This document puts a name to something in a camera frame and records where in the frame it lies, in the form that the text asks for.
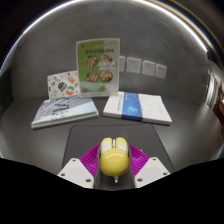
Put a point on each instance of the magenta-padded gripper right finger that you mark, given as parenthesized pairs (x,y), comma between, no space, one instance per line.
(151,170)

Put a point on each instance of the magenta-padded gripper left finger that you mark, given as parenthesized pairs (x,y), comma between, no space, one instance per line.
(75,171)

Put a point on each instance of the yellow computer mouse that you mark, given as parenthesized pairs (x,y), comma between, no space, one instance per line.
(114,160)

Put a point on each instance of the dark grey mouse pad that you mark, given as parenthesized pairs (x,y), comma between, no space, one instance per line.
(83,140)

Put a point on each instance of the grey striped cover book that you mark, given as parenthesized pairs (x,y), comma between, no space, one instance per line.
(65,111)

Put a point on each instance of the white and blue book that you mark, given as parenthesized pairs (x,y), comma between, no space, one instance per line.
(140,108)

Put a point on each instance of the white sticker sheet card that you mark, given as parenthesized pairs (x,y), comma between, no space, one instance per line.
(63,85)

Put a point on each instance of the green menu sign stand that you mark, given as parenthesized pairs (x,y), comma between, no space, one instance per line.
(98,66)

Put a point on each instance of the white wall socket plates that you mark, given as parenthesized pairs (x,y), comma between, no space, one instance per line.
(148,67)

